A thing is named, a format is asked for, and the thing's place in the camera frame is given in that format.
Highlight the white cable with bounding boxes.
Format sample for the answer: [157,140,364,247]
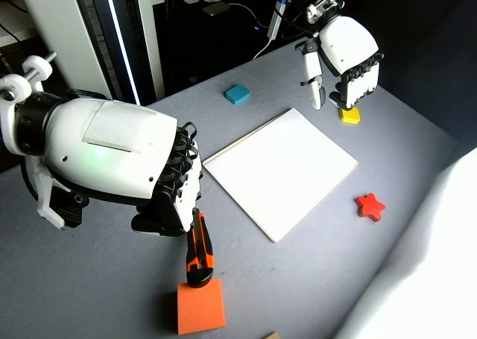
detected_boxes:
[227,2,275,60]

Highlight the grey table cloth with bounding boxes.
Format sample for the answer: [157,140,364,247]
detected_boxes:
[0,37,459,339]

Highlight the white metal cabinet frame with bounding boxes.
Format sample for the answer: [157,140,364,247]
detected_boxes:
[14,0,165,107]

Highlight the white paper pad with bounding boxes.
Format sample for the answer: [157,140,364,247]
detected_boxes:
[202,107,358,244]

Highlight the blue rounded square block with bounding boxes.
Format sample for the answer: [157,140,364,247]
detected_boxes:
[224,84,251,106]

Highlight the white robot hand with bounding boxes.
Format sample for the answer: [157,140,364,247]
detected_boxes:
[43,98,205,239]
[295,14,385,111]

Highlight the dark grey flat box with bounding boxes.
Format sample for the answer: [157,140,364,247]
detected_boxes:
[202,1,233,17]

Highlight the orange rectangular block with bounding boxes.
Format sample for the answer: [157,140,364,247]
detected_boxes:
[175,278,227,335]

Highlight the orange black utility knife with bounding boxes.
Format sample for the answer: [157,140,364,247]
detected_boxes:
[185,207,215,289]

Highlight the white power strip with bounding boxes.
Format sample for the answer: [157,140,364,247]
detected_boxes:
[268,0,292,41]

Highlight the yellow block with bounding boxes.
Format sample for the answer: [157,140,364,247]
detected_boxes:
[338,107,361,124]

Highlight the red star block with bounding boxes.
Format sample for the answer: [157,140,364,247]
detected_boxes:
[353,192,387,223]

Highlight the blurred white shell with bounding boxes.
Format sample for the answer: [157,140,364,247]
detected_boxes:
[333,152,477,339]

